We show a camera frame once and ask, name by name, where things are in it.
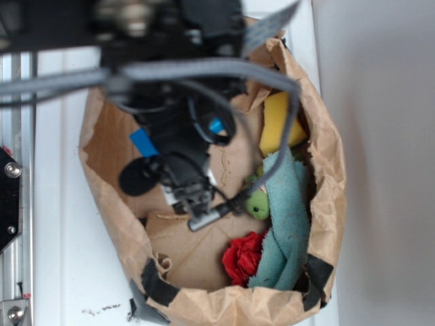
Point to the aluminium extrusion rail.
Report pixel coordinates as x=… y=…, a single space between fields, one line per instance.
x=17 y=155

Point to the green plush toy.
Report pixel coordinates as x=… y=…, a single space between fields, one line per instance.
x=257 y=205

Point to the red crumpled cloth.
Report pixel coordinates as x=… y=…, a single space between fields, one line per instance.
x=242 y=257

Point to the blue block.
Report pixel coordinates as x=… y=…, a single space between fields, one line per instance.
x=147 y=149

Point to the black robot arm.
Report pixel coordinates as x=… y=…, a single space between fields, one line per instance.
x=30 y=26

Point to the brown paper bag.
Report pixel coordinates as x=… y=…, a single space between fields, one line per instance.
x=177 y=274

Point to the yellow sponge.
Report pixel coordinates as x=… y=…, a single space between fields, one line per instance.
x=275 y=113

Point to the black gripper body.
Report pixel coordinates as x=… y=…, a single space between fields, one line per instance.
x=182 y=116

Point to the black octagonal mount plate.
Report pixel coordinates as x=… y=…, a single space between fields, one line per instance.
x=11 y=216

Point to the metal corner bracket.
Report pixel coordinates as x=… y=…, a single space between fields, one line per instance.
x=15 y=313

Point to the teal towel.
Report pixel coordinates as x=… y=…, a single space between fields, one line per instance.
x=285 y=246

